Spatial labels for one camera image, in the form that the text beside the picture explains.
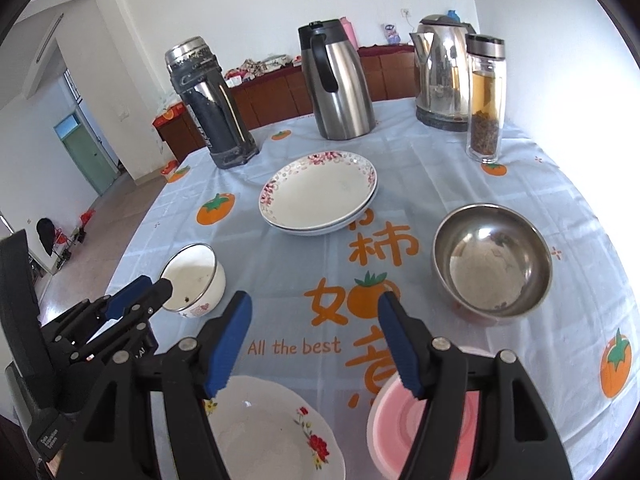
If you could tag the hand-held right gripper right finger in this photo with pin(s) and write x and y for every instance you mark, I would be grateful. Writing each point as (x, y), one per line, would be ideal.
(400, 347)

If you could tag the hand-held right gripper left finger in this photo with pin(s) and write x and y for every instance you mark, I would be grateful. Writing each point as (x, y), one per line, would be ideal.
(229, 347)

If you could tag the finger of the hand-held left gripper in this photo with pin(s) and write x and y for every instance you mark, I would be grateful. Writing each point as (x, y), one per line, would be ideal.
(127, 296)
(161, 292)

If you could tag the white enamel bowl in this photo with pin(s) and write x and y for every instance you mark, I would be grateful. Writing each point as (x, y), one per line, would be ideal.
(197, 275)

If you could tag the pink plastic bowl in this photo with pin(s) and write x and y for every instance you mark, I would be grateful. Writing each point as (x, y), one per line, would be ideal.
(390, 425)

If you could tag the white plate with red flowers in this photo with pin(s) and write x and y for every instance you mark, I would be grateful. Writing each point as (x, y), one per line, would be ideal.
(270, 435)

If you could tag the stainless steel bowl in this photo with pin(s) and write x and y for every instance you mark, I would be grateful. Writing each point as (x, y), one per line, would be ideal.
(492, 265)

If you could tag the black bag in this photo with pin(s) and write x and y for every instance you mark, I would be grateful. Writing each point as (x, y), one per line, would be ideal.
(45, 235)

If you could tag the red gift box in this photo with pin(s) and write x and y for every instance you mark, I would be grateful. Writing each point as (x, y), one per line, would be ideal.
(170, 170)
(167, 111)

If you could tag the white plate with pink floral rim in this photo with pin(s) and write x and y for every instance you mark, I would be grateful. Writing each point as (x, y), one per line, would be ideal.
(305, 231)
(320, 195)

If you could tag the green door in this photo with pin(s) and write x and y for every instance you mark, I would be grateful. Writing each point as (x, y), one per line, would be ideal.
(85, 152)

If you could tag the light blue printed tablecloth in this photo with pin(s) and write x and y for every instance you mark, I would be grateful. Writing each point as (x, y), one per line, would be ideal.
(425, 170)

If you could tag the dark worn thermos flask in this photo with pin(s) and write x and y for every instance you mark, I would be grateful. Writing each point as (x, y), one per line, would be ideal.
(215, 110)

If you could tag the brown wooden sideboard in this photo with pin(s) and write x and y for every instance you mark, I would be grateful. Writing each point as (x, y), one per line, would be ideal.
(270, 100)

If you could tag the glass tea bottle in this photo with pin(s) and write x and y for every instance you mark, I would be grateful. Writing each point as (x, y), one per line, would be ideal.
(484, 130)

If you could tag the colourful clutter pile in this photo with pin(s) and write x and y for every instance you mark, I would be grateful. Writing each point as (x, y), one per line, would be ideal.
(255, 67)

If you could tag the fluorescent tube lamp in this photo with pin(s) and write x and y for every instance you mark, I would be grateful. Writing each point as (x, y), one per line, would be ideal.
(50, 36)

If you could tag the stainless steel electric kettle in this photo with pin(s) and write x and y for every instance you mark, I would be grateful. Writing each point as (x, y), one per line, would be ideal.
(440, 75)

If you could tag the dark red cloth runner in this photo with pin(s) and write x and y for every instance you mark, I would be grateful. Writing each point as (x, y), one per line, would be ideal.
(385, 51)

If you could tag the small purple printed box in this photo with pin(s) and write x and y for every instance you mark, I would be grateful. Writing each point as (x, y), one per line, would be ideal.
(392, 33)

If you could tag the pink bottle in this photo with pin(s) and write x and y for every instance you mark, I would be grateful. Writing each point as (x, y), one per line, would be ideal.
(350, 35)

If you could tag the blue jug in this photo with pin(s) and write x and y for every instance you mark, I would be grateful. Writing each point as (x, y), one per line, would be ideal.
(452, 15)

